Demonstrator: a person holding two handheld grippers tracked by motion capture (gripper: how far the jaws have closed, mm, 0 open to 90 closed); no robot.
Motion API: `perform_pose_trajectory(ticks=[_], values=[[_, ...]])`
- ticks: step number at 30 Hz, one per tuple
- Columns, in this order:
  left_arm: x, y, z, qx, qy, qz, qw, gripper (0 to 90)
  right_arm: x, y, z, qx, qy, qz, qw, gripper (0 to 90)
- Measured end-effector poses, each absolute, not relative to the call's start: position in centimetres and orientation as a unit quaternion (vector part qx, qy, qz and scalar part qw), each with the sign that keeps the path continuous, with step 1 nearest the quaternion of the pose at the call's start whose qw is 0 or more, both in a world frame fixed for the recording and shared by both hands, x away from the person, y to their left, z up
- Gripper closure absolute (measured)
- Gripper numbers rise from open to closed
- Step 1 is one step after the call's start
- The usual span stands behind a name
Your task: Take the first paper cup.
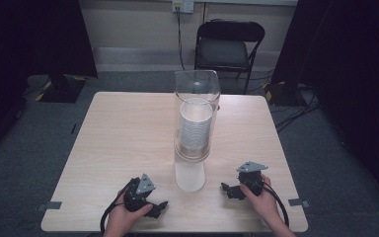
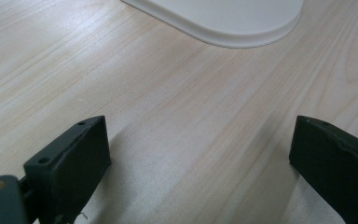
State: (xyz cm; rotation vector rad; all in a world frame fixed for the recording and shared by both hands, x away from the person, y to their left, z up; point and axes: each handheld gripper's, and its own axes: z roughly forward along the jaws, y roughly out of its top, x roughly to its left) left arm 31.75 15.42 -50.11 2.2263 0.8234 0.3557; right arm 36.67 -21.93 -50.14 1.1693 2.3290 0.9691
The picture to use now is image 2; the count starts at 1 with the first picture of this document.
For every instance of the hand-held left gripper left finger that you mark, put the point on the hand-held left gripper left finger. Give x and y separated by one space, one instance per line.
71 161

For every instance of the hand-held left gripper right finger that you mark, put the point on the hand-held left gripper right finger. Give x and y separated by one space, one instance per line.
338 161

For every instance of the white tray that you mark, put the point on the white tray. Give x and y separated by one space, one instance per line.
230 18

